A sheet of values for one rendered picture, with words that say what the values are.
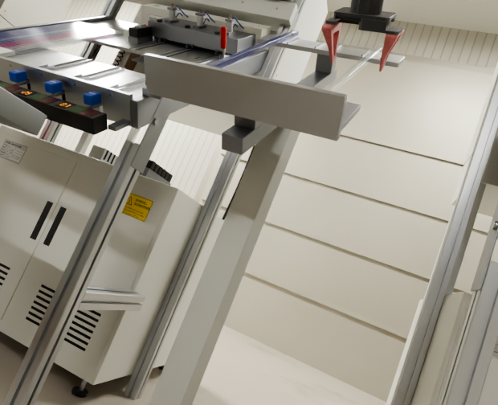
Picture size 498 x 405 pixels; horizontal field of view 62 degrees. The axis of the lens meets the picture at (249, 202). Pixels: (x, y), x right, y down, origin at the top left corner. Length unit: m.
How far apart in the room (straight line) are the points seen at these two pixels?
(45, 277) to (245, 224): 0.71
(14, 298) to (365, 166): 2.72
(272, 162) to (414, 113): 2.88
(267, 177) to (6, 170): 0.96
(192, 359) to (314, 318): 2.50
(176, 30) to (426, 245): 2.43
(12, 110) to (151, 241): 0.55
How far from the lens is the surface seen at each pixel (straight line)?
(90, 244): 0.88
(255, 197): 0.80
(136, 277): 1.17
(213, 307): 0.79
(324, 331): 3.26
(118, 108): 0.96
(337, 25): 0.88
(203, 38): 1.43
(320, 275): 3.28
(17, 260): 1.40
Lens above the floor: 0.49
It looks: 9 degrees up
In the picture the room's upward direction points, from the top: 22 degrees clockwise
